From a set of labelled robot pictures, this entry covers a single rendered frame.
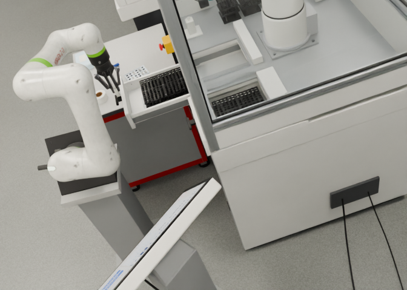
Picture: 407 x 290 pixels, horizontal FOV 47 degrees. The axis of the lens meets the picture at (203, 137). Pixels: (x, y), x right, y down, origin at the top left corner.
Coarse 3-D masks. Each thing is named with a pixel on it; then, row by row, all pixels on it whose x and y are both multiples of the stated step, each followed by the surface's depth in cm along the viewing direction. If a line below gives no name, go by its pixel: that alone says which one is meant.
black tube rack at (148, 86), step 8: (176, 72) 236; (144, 80) 239; (152, 80) 236; (160, 80) 235; (168, 80) 239; (176, 80) 232; (184, 80) 231; (152, 88) 232; (160, 88) 231; (168, 88) 230; (176, 88) 228; (184, 88) 227; (152, 96) 233; (160, 96) 227; (168, 96) 230; (176, 96) 230; (152, 104) 229
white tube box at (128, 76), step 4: (136, 68) 262; (144, 68) 261; (132, 72) 261; (136, 72) 260; (140, 72) 259; (144, 72) 258; (148, 72) 258; (124, 76) 261; (128, 76) 259; (132, 76) 258; (136, 76) 258; (140, 76) 258; (128, 80) 257
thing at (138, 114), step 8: (176, 64) 241; (160, 72) 241; (168, 72) 242; (136, 80) 241; (128, 88) 243; (136, 88) 245; (128, 96) 242; (136, 96) 241; (184, 96) 224; (136, 104) 237; (160, 104) 225; (168, 104) 225; (176, 104) 226; (184, 104) 228; (136, 112) 225; (144, 112) 225; (152, 112) 226; (160, 112) 227; (136, 120) 227
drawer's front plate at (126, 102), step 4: (120, 76) 239; (120, 88) 233; (124, 88) 237; (124, 92) 232; (124, 96) 229; (124, 100) 227; (128, 100) 238; (124, 104) 225; (128, 104) 233; (124, 108) 223; (128, 108) 227; (128, 112) 223; (128, 116) 222; (128, 120) 224; (132, 120) 225; (132, 124) 226; (132, 128) 228
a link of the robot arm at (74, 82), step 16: (80, 64) 169; (48, 80) 165; (64, 80) 165; (80, 80) 165; (48, 96) 169; (64, 96) 169; (80, 96) 169; (80, 112) 174; (96, 112) 178; (80, 128) 181; (96, 128) 181; (96, 144) 185; (112, 144) 191; (96, 160) 189; (112, 160) 192; (96, 176) 195
